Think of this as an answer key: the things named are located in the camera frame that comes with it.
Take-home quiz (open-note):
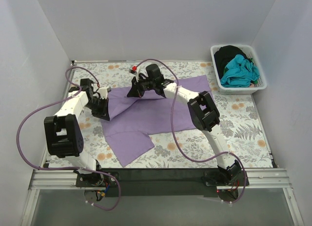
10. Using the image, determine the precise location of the purple t shirt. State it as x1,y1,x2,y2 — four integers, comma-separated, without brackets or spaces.
101,87,199,168

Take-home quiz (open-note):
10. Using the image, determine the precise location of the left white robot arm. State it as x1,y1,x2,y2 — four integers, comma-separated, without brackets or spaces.
44,78,111,187

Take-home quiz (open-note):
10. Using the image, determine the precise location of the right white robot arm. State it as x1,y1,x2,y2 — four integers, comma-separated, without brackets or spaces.
127,64,247,186

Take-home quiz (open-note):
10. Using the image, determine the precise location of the black t shirt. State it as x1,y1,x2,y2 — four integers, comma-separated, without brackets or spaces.
214,45,247,76

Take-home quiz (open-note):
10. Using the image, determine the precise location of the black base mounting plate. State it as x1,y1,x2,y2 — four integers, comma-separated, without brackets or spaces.
76,168,249,197

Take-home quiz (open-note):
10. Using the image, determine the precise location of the white plastic laundry basket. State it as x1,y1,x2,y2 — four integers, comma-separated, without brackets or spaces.
210,44,267,94

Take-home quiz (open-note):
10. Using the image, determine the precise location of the teal t shirt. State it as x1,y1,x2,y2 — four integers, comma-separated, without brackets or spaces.
220,54,260,88

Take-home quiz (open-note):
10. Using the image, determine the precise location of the floral patterned table mat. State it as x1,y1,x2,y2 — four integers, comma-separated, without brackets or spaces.
71,61,272,168

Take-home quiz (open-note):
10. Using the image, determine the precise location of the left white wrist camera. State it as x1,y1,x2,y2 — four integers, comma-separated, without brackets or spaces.
95,87,111,99

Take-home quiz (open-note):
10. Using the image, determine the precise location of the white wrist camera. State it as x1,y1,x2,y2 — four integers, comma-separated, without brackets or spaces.
95,87,111,99
129,65,140,77

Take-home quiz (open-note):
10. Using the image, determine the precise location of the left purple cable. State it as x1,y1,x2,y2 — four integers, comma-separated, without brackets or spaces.
16,66,121,211

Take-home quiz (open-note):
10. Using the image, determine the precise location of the purple cable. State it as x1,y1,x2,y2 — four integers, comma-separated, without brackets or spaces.
135,58,247,204
16,66,121,211

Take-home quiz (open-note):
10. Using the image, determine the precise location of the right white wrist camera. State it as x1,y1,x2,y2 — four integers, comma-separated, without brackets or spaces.
129,65,140,77

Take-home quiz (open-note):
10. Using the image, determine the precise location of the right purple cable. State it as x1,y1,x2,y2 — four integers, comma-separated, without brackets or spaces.
135,58,247,204

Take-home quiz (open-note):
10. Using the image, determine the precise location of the aluminium frame rail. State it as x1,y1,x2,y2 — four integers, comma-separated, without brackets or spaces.
29,168,304,226

